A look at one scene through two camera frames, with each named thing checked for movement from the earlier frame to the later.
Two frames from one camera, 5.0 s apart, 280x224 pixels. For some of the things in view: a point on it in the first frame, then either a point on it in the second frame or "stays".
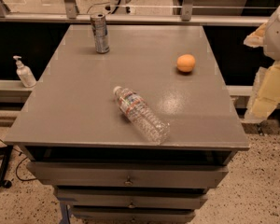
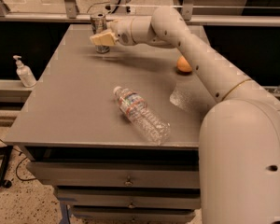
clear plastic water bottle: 138,113 stays
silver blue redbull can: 101,33 stays
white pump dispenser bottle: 24,73 stays
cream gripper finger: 256,38 to 122,30
